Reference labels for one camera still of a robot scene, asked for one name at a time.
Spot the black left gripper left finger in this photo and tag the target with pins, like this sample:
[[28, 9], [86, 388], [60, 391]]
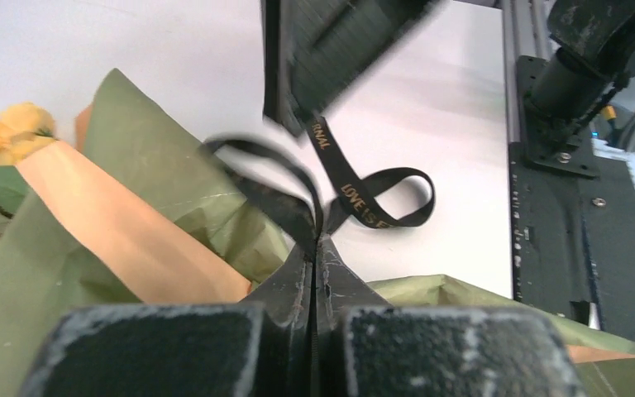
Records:
[[258, 347]]

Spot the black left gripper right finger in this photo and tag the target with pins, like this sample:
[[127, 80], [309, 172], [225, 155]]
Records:
[[366, 347]]

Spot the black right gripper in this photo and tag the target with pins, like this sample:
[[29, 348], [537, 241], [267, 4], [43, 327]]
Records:
[[314, 50]]

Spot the yellow fake flower stem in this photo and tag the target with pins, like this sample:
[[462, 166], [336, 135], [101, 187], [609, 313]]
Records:
[[24, 129]]

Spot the black mounting base rail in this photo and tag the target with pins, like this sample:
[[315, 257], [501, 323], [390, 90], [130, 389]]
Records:
[[573, 236]]

